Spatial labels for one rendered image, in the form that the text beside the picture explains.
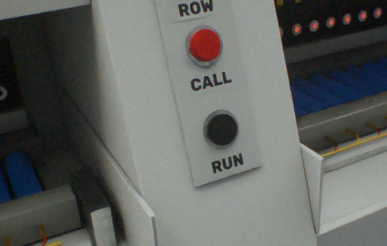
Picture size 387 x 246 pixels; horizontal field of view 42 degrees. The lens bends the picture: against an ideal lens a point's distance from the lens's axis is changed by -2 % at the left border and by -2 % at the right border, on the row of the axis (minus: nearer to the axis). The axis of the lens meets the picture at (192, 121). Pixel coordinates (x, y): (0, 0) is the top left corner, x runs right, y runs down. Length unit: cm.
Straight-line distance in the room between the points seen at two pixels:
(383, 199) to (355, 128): 8
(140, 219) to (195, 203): 3
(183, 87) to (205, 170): 4
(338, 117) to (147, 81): 18
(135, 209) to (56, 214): 7
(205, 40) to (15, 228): 15
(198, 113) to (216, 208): 5
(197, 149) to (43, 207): 10
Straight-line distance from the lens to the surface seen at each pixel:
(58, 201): 31
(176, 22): 25
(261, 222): 28
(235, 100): 26
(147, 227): 25
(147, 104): 25
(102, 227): 29
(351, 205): 33
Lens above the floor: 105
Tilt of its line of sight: 8 degrees down
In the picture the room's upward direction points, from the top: 12 degrees counter-clockwise
